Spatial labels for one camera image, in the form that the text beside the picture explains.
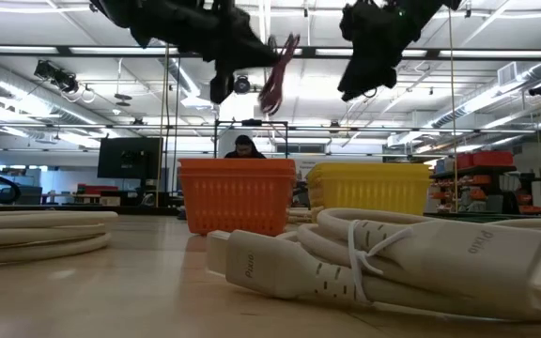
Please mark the orange plastic basket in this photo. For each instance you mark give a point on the orange plastic basket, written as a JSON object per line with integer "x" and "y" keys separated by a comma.
{"x": 237, "y": 202}

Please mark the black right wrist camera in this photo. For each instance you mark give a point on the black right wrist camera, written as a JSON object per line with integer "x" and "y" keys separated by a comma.
{"x": 362, "y": 84}

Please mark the silver ventilation duct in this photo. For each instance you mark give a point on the silver ventilation duct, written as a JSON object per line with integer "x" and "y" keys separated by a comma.
{"x": 26, "y": 101}
{"x": 486, "y": 96}

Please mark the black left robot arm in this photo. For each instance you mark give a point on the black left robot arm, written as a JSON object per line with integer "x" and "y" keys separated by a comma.
{"x": 115, "y": 9}

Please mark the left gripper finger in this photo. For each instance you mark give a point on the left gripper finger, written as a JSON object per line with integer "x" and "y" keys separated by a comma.
{"x": 261, "y": 56}

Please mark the black storage shelf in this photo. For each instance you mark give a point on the black storage shelf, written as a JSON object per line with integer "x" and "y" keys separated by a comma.
{"x": 474, "y": 171}

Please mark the small black ceiling camera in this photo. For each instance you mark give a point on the small black ceiling camera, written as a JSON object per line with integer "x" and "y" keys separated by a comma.
{"x": 539, "y": 89}

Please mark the person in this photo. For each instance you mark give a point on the person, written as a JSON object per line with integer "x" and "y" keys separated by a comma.
{"x": 243, "y": 143}

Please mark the red storage bin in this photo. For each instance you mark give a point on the red storage bin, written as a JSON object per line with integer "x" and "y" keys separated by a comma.
{"x": 493, "y": 158}

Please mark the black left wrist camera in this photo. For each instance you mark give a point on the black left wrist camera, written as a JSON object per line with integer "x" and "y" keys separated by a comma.
{"x": 221, "y": 89}

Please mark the round black ceiling camera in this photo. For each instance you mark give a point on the round black ceiling camera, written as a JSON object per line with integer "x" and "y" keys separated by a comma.
{"x": 241, "y": 85}

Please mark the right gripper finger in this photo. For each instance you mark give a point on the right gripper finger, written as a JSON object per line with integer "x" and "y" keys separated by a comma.
{"x": 348, "y": 26}

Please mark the black overhead light beam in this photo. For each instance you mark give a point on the black overhead light beam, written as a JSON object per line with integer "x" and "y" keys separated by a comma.
{"x": 63, "y": 50}

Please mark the yellow plastic basket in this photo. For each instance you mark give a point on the yellow plastic basket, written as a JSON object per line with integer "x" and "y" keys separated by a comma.
{"x": 369, "y": 188}

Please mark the black metal stand frame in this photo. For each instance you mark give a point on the black metal stand frame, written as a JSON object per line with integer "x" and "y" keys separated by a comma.
{"x": 251, "y": 123}

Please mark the red box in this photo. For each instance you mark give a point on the red box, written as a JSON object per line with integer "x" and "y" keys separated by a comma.
{"x": 97, "y": 189}

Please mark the black monitor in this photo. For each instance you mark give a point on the black monitor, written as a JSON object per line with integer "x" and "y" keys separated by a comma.
{"x": 129, "y": 157}

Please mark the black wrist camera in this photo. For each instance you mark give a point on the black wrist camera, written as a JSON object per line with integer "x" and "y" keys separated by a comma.
{"x": 362, "y": 84}
{"x": 221, "y": 89}

